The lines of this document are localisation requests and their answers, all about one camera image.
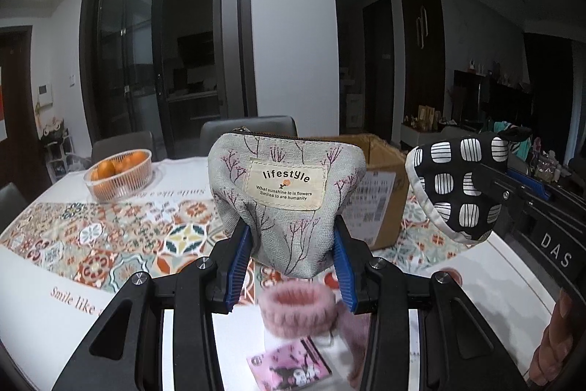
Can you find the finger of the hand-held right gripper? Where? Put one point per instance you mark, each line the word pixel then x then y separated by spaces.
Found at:
pixel 531 187
pixel 492 185

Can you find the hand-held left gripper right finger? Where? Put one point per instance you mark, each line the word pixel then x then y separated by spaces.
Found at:
pixel 344 274

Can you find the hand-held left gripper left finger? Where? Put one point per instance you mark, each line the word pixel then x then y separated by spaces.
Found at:
pixel 238 269

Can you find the black white patterned oven mitt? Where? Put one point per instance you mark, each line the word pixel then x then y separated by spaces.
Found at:
pixel 453 189

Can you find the pink fluffy scrunchie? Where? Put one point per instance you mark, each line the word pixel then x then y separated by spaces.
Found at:
pixel 297 308

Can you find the cardboard box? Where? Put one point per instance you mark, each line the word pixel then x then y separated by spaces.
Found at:
pixel 382 212

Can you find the grey floral zip pouch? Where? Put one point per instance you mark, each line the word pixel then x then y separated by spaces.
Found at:
pixel 284 143

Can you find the person's right hand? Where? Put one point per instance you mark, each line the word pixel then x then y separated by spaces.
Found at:
pixel 556 336

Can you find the colourful clothing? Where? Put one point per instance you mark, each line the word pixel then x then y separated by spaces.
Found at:
pixel 501 126

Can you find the pink fluffy fabric strip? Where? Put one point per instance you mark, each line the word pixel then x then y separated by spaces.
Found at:
pixel 355 345

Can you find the white sideboard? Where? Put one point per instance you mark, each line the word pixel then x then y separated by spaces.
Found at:
pixel 425 137

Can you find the dark low cabinet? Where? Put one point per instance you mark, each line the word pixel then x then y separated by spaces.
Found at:
pixel 494 98

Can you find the yellow gift box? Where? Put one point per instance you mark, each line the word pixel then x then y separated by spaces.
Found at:
pixel 426 116

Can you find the pink printed packet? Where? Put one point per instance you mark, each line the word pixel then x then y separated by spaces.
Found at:
pixel 288 366

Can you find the patterned tablecloth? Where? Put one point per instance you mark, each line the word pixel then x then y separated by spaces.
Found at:
pixel 137 230

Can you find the grey dining chair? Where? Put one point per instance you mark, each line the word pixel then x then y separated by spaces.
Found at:
pixel 11 205
pixel 247 132
pixel 121 146

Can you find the tall dark cabinet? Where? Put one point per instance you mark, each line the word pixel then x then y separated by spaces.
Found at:
pixel 421 65

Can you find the clear plastic fruit basket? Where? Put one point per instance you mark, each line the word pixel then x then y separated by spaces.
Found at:
pixel 119 185

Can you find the orange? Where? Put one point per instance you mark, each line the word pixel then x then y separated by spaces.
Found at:
pixel 103 172
pixel 124 163
pixel 138 156

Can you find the stack of cartons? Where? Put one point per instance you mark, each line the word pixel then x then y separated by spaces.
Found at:
pixel 353 107

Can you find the white shelf rack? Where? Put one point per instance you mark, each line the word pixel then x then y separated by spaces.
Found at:
pixel 59 148

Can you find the dark sliding glass door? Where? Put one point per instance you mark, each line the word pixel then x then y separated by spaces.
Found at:
pixel 137 52

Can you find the dark wooden door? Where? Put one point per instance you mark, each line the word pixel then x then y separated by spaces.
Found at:
pixel 23 111

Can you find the white wall intercom panel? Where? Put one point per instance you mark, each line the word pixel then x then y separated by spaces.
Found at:
pixel 46 94

